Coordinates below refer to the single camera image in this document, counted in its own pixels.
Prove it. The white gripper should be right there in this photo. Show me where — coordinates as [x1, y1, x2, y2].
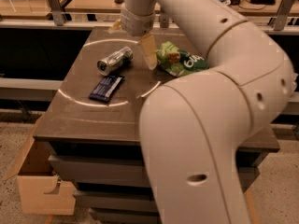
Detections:
[108, 5, 157, 70]

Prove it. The silver redbull can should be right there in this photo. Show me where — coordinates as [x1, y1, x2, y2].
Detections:
[97, 47, 134, 76]

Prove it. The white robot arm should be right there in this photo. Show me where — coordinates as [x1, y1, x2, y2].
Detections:
[121, 0, 296, 224]

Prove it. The green snack bag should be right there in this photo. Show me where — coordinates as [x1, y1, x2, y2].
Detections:
[156, 41, 209, 77]

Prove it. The dark blue snack bar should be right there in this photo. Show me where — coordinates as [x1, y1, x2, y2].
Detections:
[89, 76, 124, 103]

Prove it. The grey drawer cabinet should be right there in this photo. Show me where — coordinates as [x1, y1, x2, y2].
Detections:
[33, 27, 280, 224]

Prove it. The cardboard box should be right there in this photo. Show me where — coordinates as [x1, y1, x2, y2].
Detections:
[6, 119, 76, 216]

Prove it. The middle metal bracket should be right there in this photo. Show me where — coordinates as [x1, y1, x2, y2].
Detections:
[159, 10, 169, 28]

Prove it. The metal bracket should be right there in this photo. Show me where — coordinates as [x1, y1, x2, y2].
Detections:
[47, 0, 66, 26]
[159, 10, 169, 28]
[270, 0, 295, 31]

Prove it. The left metal bracket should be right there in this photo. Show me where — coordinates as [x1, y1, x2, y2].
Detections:
[47, 0, 66, 26]

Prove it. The right metal bracket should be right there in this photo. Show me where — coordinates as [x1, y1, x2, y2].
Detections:
[270, 0, 295, 31]

